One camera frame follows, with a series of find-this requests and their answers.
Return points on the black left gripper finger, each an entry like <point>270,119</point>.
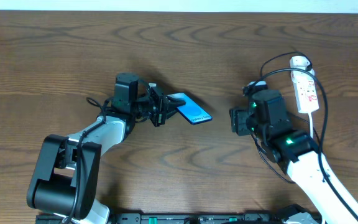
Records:
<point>170,113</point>
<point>173,103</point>

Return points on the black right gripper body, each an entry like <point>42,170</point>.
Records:
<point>238,121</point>

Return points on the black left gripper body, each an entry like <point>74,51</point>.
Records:
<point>158,106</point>

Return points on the blue screen smartphone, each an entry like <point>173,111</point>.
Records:
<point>191,111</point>

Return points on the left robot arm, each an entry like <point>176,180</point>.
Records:
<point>65,178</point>

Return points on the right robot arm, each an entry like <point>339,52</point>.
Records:
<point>296,153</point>

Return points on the black usb charger plug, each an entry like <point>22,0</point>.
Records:
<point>309,66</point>

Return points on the white power strip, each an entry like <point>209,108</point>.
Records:
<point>304,87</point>

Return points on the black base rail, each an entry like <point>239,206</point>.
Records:
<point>291,214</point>

